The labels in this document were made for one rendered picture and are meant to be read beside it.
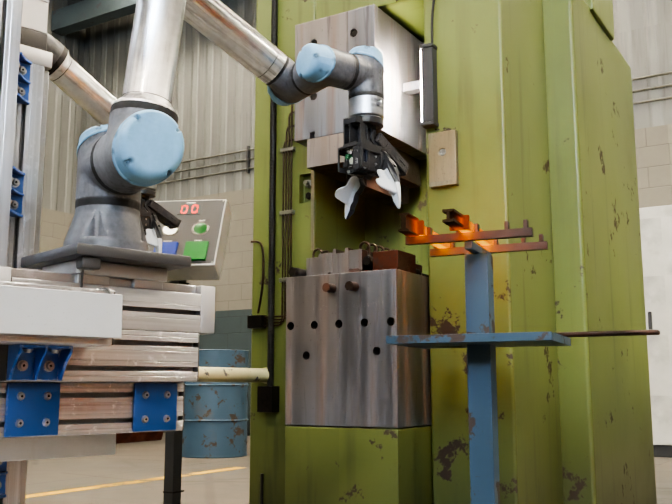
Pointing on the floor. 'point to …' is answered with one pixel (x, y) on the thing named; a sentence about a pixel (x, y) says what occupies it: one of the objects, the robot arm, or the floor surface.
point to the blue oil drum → (216, 410)
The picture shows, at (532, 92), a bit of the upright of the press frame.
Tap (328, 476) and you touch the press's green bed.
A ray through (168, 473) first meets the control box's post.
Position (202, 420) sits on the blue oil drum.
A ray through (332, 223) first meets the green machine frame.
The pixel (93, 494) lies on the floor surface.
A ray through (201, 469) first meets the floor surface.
